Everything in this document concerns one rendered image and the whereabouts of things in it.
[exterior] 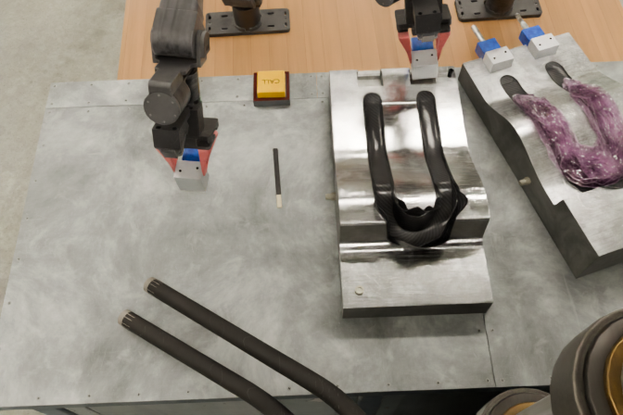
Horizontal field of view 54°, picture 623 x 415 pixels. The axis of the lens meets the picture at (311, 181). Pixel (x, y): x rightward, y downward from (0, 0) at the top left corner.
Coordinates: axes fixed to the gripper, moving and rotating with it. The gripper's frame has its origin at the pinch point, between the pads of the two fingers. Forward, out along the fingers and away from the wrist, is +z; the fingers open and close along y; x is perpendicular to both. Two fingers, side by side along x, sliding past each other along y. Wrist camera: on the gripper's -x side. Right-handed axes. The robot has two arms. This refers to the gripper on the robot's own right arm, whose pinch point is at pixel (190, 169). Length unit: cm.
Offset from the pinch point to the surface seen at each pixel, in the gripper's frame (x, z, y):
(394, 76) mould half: 27.4, -8.3, 36.4
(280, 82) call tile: 30.0, -3.8, 12.3
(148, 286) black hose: -12.6, 18.0, -5.9
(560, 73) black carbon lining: 35, -8, 72
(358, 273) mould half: -9.6, 13.0, 31.8
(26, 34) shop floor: 139, 36, -108
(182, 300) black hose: -15.8, 17.4, 1.2
